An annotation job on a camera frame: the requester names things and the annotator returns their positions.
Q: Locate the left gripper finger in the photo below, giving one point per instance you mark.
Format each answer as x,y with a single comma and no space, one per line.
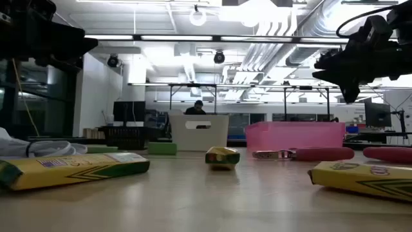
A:
90,45
67,42

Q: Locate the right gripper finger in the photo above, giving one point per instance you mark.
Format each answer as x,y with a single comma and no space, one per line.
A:
349,83
338,62

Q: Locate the yellow green crayon box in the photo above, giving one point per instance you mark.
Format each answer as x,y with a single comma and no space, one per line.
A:
222,158
354,180
80,169

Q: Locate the green eraser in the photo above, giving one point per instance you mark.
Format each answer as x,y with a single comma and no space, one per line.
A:
162,149
103,149

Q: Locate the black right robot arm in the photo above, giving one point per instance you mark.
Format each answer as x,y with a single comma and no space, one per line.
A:
402,19

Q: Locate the black computer monitor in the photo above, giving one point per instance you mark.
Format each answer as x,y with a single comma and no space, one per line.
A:
128,111
378,114

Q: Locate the blue box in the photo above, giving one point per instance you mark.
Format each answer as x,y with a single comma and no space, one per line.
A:
352,129

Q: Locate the dark desk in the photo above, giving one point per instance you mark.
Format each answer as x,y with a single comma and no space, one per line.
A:
380,135

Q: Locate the white cup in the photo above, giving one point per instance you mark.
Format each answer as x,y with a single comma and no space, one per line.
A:
110,120

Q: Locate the pink plastic bin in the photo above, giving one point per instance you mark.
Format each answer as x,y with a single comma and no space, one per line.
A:
289,137

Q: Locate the long ceiling light bar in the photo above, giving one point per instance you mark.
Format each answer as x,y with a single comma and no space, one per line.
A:
177,38

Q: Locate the row of wooden blocks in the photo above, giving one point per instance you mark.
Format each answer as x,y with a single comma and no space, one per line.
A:
93,133

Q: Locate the black mesh basket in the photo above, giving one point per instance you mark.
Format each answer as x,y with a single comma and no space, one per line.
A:
124,138

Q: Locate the round white ceiling lamp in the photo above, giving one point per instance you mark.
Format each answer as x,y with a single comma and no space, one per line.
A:
198,17

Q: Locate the person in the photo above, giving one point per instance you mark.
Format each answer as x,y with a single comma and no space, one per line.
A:
195,110

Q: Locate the white plastic bin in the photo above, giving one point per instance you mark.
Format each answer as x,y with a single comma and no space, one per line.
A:
199,138

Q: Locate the black metal rack frame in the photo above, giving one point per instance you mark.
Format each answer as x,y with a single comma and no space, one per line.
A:
305,88
193,85

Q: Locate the silver ceiling duct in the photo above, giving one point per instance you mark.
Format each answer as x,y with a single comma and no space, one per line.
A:
312,25

